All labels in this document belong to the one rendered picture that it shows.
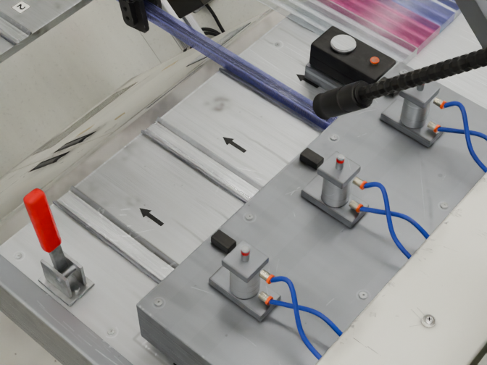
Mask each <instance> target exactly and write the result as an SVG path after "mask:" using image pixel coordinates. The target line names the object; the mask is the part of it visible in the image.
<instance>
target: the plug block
mask: <svg viewBox="0 0 487 365"><path fill-rule="evenodd" d="M167 1H168V3H169V4H170V6H171V7H172V9H173V10H174V12H175V13H176V15H177V16H178V18H180V19H181V18H183V17H185V16H187V15H188V14H190V13H192V12H194V11H196V10H197V9H199V8H201V7H203V6H204V5H206V4H207V3H209V2H210V1H211V0H167Z"/></svg>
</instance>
